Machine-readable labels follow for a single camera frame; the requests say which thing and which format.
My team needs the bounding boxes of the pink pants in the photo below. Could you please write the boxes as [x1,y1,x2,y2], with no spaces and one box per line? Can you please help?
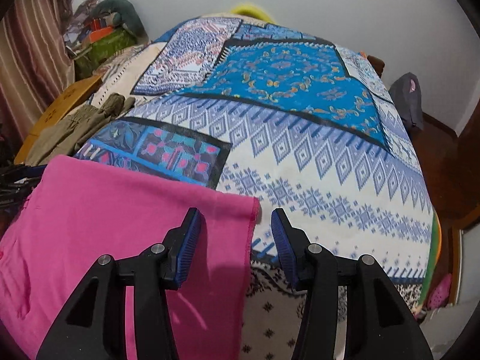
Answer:
[1,156,260,359]

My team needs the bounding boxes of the orange wooden lap desk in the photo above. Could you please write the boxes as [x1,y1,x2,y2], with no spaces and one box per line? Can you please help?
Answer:
[14,75,103,164]

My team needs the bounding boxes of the olive green pants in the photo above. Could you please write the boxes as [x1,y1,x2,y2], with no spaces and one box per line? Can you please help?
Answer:
[24,93,135,166]

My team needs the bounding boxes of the grey backpack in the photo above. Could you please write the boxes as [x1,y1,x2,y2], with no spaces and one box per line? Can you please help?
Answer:
[389,72,424,131]

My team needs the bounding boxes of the blue patchwork bedspread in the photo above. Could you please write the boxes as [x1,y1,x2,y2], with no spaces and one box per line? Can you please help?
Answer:
[76,14,439,359]

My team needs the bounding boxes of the green storage basket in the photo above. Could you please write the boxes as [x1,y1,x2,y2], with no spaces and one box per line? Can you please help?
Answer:
[73,29,137,80]

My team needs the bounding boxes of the striped red gold curtain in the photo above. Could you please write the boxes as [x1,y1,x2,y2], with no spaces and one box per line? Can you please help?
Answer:
[1,0,75,146]

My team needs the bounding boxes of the grey neck pillow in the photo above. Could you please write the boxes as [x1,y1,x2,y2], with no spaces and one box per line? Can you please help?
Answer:
[89,0,147,39]

